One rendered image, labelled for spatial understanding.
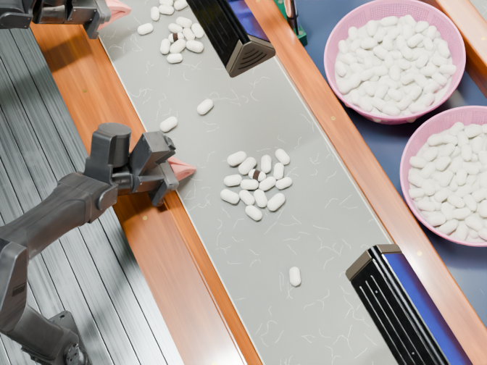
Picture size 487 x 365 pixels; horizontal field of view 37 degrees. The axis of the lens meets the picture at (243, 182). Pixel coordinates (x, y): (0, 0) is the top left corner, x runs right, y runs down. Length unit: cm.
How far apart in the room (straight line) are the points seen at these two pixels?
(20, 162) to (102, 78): 26
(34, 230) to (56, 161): 51
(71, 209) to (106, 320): 35
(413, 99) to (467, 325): 44
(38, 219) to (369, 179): 59
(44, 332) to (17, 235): 22
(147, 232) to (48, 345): 27
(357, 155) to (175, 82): 41
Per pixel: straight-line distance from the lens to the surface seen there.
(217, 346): 128
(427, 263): 129
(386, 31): 151
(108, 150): 123
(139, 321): 142
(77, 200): 117
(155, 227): 136
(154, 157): 124
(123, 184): 128
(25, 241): 107
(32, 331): 120
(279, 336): 129
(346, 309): 129
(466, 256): 139
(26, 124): 166
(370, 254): 93
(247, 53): 109
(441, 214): 136
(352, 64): 146
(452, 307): 127
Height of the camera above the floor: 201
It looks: 67 degrees down
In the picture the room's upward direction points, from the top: 23 degrees counter-clockwise
